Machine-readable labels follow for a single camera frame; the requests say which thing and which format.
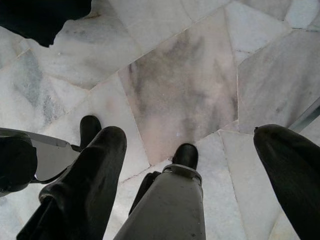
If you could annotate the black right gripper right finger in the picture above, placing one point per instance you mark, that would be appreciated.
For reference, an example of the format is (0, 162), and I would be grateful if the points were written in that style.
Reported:
(295, 175)

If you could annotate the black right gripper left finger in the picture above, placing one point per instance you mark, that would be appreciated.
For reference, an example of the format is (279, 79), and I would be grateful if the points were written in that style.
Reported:
(87, 180)

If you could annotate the black shirt with small logo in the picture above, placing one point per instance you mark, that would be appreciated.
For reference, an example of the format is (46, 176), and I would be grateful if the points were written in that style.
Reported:
(30, 17)

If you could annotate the grey robot left leg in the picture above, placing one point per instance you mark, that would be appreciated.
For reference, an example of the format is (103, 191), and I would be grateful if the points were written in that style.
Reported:
(52, 155)

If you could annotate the grey robot leg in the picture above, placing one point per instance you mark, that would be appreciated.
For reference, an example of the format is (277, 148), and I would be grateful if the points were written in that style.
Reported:
(170, 205)
(52, 155)

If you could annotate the silver metal clothes rack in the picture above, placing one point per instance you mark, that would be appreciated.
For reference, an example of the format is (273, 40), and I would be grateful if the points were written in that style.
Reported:
(308, 113)

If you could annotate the grey robot right leg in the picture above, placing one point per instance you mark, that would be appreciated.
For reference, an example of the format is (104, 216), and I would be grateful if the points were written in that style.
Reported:
(170, 205)

